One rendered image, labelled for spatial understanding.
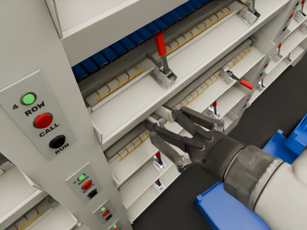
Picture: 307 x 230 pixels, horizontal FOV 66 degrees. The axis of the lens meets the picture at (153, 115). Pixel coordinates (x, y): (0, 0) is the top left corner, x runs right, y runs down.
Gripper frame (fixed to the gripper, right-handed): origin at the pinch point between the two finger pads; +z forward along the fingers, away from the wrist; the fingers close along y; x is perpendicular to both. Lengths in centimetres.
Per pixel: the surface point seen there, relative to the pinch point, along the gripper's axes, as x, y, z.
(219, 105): 25.1, -32.6, 5.7
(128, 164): 7.6, 9.9, -0.2
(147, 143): 7.2, 3.1, 0.5
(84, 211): 6.5, 22.7, -2.5
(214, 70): 3.6, -24.7, 2.0
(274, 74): 44, -85, 9
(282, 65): 44, -94, 9
